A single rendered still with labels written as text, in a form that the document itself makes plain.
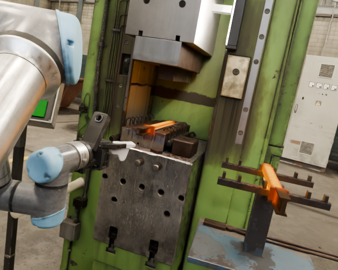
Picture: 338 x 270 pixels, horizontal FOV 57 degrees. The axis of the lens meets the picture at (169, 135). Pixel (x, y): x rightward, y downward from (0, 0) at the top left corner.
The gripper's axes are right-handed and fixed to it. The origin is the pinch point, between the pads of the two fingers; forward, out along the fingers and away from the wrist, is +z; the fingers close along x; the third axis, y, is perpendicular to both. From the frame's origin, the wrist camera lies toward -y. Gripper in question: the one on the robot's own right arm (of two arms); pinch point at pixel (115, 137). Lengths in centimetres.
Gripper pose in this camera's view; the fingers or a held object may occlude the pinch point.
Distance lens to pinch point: 102.1
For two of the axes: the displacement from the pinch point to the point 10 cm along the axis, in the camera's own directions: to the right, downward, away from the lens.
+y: -1.7, 9.7, 1.8
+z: 3.1, -1.2, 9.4
